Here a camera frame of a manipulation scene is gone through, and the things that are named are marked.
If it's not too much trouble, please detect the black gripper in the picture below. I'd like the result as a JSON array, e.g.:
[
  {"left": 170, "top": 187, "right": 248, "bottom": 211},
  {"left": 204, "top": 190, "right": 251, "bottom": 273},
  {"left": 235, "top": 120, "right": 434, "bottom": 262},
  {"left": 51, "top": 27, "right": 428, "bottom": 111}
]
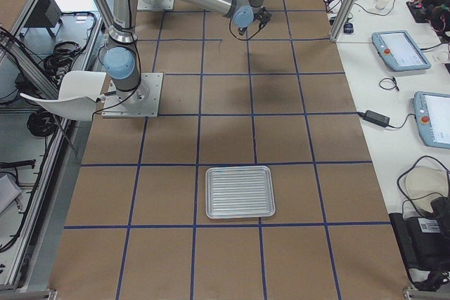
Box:
[{"left": 255, "top": 8, "right": 271, "bottom": 28}]

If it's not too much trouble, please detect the ribbed silver metal tray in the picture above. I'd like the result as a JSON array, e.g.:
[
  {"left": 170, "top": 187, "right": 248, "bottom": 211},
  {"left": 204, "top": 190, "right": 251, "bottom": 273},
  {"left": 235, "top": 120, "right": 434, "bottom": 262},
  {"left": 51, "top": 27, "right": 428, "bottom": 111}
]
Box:
[{"left": 205, "top": 165, "right": 276, "bottom": 219}]

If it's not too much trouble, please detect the blue teach pendant upper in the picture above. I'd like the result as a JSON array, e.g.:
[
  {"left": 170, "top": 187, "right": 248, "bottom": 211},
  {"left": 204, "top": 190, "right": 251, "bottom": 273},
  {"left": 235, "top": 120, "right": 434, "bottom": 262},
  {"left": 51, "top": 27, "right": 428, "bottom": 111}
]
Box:
[{"left": 371, "top": 30, "right": 431, "bottom": 72}]

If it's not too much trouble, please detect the blue teach pendant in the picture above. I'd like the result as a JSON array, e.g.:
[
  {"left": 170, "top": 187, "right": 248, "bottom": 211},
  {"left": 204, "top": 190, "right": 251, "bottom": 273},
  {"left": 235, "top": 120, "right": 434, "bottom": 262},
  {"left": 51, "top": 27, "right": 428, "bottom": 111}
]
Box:
[
  {"left": 413, "top": 91, "right": 449, "bottom": 149},
  {"left": 371, "top": 30, "right": 431, "bottom": 72}
]

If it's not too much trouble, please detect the black power brick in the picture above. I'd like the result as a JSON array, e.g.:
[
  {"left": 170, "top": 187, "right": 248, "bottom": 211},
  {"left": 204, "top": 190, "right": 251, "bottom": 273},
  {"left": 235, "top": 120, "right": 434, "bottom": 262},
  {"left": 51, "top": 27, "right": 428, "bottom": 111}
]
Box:
[{"left": 357, "top": 110, "right": 390, "bottom": 128}]

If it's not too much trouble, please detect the blue teach pendant lower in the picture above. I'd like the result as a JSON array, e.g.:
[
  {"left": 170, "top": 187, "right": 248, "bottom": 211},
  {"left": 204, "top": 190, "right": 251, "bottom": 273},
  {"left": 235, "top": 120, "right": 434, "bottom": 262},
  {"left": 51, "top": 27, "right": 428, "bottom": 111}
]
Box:
[{"left": 413, "top": 91, "right": 449, "bottom": 149}]

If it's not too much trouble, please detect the white curved plastic sheet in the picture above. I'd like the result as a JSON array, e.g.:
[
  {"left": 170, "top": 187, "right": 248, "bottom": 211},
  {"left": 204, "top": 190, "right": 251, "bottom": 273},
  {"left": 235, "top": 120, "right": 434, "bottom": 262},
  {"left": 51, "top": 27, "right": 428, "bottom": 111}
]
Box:
[{"left": 20, "top": 70, "right": 106, "bottom": 122}]

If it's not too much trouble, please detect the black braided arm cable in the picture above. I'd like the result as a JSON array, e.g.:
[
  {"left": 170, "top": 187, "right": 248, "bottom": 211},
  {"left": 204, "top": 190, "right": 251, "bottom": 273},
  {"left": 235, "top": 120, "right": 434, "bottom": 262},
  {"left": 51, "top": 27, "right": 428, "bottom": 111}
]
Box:
[{"left": 229, "top": 11, "right": 268, "bottom": 41}]

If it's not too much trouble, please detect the aluminium frame post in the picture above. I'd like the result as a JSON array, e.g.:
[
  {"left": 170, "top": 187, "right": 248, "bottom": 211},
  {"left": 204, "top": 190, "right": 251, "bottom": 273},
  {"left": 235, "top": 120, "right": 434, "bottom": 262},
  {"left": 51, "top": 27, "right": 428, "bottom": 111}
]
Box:
[{"left": 328, "top": 0, "right": 374, "bottom": 43}]

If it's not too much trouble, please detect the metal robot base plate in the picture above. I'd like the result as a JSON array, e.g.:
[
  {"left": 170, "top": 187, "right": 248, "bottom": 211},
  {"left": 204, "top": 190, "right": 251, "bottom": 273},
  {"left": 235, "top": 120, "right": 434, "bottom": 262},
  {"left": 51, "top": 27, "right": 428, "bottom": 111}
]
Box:
[{"left": 101, "top": 72, "right": 163, "bottom": 118}]

